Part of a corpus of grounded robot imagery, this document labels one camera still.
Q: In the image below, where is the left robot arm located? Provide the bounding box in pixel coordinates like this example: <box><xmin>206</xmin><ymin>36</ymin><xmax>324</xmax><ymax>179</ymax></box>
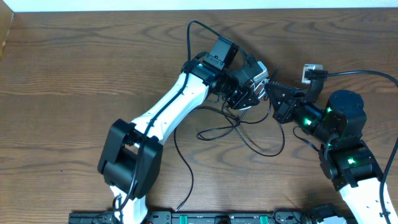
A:
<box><xmin>98</xmin><ymin>36</ymin><xmax>269</xmax><ymax>223</ymax></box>

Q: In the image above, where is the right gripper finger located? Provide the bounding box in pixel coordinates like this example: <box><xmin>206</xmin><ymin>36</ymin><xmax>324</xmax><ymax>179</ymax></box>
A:
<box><xmin>265</xmin><ymin>83</ymin><xmax>300</xmax><ymax>109</ymax></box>
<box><xmin>269</xmin><ymin>82</ymin><xmax>300</xmax><ymax>91</ymax></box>

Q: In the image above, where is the left camera cable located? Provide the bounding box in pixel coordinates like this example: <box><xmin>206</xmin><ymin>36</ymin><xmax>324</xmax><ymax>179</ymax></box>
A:
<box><xmin>113</xmin><ymin>19</ymin><xmax>249</xmax><ymax>218</ymax></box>

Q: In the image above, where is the right camera cable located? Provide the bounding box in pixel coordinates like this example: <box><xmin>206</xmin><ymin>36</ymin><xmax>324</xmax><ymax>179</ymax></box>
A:
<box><xmin>317</xmin><ymin>70</ymin><xmax>398</xmax><ymax>218</ymax></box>

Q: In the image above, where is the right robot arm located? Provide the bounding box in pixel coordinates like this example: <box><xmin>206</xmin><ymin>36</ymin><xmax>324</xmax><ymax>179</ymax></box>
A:
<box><xmin>265</xmin><ymin>68</ymin><xmax>397</xmax><ymax>223</ymax></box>

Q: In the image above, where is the camera cable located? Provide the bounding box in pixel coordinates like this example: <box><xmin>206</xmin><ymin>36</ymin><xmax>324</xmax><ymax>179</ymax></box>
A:
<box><xmin>317</xmin><ymin>70</ymin><xmax>398</xmax><ymax>218</ymax></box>
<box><xmin>113</xmin><ymin>19</ymin><xmax>249</xmax><ymax>218</ymax></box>

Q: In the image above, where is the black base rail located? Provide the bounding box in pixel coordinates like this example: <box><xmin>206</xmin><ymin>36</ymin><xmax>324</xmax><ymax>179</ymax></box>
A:
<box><xmin>67</xmin><ymin>203</ymin><xmax>357</xmax><ymax>224</ymax></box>

